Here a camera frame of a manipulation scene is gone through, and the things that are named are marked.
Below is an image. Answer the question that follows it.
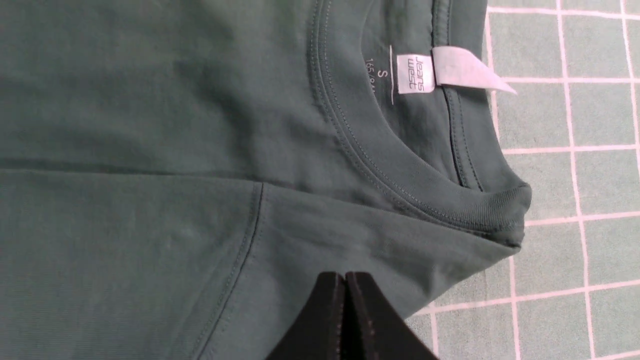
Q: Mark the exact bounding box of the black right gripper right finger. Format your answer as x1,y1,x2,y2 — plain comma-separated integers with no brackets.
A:
345,272,437,360

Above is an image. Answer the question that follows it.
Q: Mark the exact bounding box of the green checkered tablecloth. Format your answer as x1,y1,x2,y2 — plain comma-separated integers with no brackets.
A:
408,0,640,360

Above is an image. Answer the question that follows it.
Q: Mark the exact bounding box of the green long-sleeved shirt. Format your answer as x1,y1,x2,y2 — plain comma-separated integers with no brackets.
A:
0,0,531,360

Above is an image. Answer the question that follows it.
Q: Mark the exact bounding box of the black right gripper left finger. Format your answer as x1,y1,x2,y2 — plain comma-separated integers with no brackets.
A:
267,272,346,360

